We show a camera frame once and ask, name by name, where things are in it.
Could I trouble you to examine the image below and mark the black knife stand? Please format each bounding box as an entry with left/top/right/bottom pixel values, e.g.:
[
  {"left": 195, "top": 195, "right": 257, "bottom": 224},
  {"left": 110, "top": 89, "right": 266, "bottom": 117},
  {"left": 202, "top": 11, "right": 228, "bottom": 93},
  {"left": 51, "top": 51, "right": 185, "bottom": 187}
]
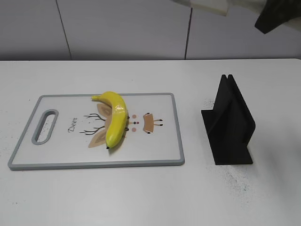
[{"left": 201, "top": 74, "right": 255, "bottom": 165}]

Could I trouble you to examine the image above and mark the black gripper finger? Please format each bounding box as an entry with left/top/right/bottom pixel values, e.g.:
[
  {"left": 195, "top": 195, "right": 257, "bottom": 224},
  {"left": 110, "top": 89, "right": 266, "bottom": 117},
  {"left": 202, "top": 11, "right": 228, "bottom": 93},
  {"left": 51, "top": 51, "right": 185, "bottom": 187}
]
[{"left": 254, "top": 0, "right": 301, "bottom": 34}]

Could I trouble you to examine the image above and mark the white grey deer cutting board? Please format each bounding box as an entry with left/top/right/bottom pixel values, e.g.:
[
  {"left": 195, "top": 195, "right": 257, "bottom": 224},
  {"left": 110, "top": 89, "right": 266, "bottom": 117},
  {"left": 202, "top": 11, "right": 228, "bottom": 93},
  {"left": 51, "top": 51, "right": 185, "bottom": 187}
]
[{"left": 8, "top": 93, "right": 185, "bottom": 170}]

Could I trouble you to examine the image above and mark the yellow plastic banana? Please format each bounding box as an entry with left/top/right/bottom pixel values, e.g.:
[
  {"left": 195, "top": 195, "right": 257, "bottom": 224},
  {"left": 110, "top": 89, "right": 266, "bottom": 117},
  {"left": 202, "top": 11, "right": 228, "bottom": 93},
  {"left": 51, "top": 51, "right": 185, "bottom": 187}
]
[{"left": 91, "top": 91, "right": 128, "bottom": 149}]

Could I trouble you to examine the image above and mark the white handled cleaver knife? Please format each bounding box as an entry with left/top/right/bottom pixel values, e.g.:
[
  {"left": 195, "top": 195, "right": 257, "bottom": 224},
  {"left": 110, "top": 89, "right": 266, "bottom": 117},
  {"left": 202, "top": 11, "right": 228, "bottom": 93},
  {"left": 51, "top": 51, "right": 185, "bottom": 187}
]
[{"left": 173, "top": 0, "right": 229, "bottom": 16}]

